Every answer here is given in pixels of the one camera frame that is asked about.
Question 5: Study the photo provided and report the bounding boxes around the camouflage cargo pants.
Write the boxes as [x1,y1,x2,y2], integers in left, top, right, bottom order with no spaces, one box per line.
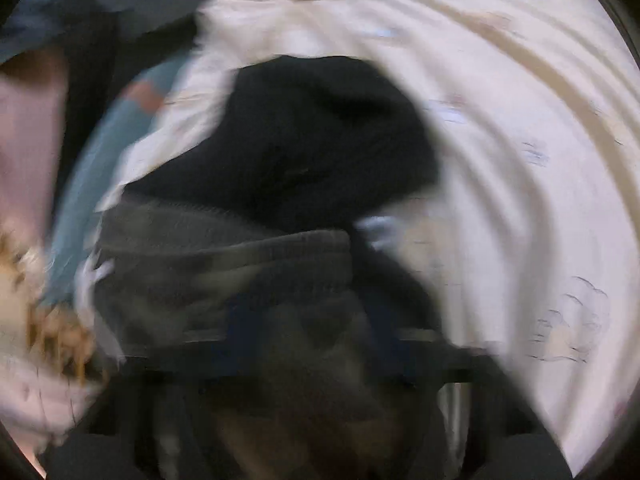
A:
[74,54,501,480]

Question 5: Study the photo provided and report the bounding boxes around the white cartoon print duvet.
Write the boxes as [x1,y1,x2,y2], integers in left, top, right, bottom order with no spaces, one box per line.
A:
[101,0,639,472]

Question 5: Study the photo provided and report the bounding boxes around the teal and orange blanket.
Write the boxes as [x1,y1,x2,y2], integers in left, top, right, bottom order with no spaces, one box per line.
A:
[42,52,189,304]

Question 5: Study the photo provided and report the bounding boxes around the pink hanging curtain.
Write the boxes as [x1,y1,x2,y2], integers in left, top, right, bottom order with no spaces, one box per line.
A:
[1,49,68,246]

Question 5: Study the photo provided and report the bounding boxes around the dark navy hanging garment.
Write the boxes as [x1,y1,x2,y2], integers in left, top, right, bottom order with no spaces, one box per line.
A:
[1,0,204,192]

